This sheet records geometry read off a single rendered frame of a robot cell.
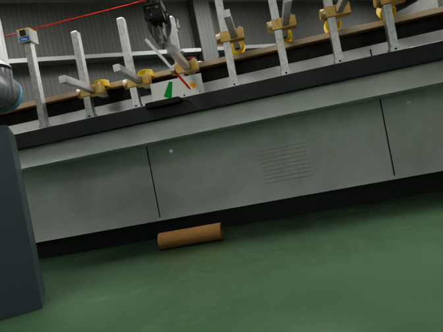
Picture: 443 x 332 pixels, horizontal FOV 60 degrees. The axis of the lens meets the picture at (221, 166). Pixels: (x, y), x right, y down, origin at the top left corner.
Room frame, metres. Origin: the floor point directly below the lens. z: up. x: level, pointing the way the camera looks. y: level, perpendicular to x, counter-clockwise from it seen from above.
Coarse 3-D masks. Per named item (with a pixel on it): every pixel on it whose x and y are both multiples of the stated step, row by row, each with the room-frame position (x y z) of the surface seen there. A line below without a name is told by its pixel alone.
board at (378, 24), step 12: (420, 12) 1.90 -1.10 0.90; (432, 12) 1.89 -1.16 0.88; (372, 24) 1.93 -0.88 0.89; (396, 24) 1.96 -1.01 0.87; (312, 36) 1.97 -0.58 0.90; (324, 36) 1.96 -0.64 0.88; (264, 48) 2.00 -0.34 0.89; (276, 48) 2.00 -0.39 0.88; (288, 48) 2.01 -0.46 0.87; (216, 60) 2.04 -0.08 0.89; (240, 60) 2.06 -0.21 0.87; (156, 72) 2.08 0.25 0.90; (168, 72) 2.07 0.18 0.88; (120, 84) 2.11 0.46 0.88; (60, 96) 2.16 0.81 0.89; (72, 96) 2.15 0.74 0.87; (24, 108) 2.20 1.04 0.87
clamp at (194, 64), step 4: (192, 60) 1.88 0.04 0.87; (176, 64) 1.89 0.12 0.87; (192, 64) 1.88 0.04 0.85; (196, 64) 1.87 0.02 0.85; (176, 68) 1.89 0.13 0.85; (180, 68) 1.88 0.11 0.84; (192, 68) 1.88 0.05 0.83; (196, 68) 1.87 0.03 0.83; (172, 72) 1.89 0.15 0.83; (180, 72) 1.89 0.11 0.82; (184, 72) 1.89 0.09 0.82; (188, 72) 1.91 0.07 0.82; (192, 72) 1.92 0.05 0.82
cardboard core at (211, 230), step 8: (216, 224) 1.78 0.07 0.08; (168, 232) 1.82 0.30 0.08; (176, 232) 1.80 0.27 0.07; (184, 232) 1.79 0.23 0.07; (192, 232) 1.78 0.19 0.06; (200, 232) 1.77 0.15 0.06; (208, 232) 1.77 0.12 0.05; (216, 232) 1.76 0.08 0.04; (160, 240) 1.80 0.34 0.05; (168, 240) 1.79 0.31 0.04; (176, 240) 1.78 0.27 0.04; (184, 240) 1.78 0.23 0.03; (192, 240) 1.78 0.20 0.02; (200, 240) 1.78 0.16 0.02; (208, 240) 1.78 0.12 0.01; (216, 240) 1.79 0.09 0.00; (160, 248) 1.81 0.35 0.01; (168, 248) 1.82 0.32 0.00
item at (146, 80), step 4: (144, 76) 1.91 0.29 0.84; (148, 76) 1.91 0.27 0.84; (124, 80) 1.93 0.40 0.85; (128, 80) 1.92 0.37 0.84; (144, 80) 1.91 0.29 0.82; (148, 80) 1.91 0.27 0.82; (124, 84) 1.93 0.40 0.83; (128, 84) 1.92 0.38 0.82; (132, 84) 1.92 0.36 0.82; (136, 84) 1.92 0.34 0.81; (140, 84) 1.91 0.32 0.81; (144, 84) 1.92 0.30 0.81; (148, 84) 1.93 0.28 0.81; (128, 88) 1.94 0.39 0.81
